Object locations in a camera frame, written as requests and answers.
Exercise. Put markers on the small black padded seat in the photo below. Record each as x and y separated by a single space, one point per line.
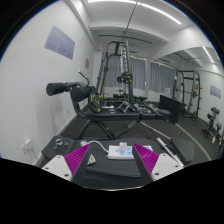
55 151

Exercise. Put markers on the small grey triangular clip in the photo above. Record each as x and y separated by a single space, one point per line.
90 161

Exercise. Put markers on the grey window curtain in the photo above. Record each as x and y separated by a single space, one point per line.
125 71
161 78

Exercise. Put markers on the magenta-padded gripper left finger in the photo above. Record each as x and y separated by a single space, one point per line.
77 159

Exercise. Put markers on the black squat rack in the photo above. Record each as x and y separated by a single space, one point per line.
194 93

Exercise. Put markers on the white power strip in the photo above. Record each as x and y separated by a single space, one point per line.
115 153

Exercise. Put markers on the small purple wall poster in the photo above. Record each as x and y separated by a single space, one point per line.
215 91

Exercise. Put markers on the dumbbell rack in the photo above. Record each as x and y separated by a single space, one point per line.
213 121

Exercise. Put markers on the silver barbell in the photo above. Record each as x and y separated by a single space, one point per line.
165 146

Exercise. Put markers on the small white charger block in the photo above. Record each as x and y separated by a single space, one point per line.
123 146

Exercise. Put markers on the black box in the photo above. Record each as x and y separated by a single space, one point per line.
171 106

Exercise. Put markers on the large purple wall poster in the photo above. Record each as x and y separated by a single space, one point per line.
60 43

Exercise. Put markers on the black weight bench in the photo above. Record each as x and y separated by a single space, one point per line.
110 116

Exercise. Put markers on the ceiling light strip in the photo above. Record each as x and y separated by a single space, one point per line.
156 10
208 54

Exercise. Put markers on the white wall socket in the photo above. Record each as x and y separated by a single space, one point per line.
26 146

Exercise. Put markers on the brown wall panel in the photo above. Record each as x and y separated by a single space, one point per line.
87 63

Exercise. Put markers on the black yellow weight plate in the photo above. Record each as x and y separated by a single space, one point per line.
92 100
127 77

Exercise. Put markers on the metal spring collar clip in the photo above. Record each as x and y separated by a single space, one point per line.
60 142

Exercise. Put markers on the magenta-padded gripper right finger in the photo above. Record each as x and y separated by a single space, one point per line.
146 159

